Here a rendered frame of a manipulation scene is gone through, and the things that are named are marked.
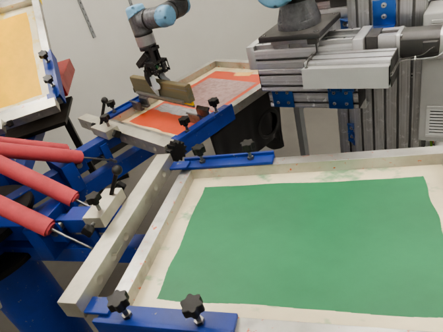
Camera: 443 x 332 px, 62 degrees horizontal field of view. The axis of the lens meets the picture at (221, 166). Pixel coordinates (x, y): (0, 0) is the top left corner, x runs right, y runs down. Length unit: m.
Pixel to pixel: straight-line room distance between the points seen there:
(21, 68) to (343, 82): 1.56
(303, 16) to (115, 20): 2.70
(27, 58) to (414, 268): 1.93
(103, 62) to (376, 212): 3.16
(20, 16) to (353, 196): 2.00
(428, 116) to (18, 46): 1.95
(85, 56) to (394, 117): 2.80
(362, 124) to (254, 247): 0.92
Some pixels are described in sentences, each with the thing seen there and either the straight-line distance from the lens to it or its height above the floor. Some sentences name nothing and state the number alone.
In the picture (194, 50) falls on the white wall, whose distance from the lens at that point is 4.39.
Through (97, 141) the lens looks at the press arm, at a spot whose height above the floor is 1.04.
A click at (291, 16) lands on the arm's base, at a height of 1.30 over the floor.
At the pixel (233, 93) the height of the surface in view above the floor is 0.96.
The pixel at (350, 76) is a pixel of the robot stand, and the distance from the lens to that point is 1.22.
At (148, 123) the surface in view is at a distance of 1.73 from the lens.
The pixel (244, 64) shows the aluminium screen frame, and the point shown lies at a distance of 2.04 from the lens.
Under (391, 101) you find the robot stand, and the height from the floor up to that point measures 0.90.
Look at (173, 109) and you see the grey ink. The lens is 1.77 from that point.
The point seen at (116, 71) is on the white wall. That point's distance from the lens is 3.83.
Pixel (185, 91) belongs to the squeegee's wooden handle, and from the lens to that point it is 1.49.
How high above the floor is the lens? 1.60
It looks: 32 degrees down
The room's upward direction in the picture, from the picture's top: 16 degrees counter-clockwise
